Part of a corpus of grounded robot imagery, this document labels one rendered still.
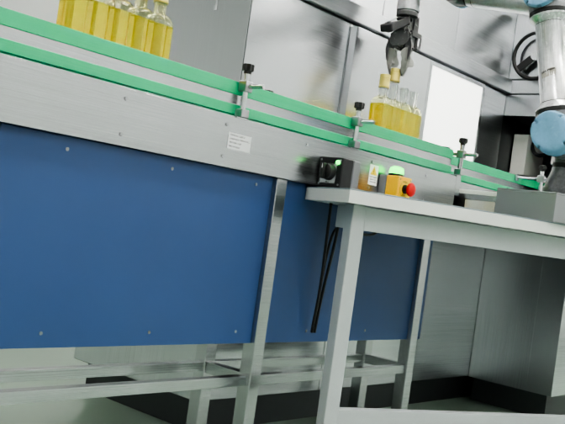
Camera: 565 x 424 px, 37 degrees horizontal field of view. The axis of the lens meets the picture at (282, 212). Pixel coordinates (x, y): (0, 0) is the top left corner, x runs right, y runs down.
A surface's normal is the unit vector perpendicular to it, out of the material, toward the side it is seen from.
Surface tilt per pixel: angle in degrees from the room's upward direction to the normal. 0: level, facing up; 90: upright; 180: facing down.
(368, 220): 90
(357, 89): 90
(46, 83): 90
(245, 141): 90
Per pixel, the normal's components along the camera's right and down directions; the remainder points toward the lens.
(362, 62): 0.75, 0.10
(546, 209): -0.89, -0.13
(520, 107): -0.65, -0.10
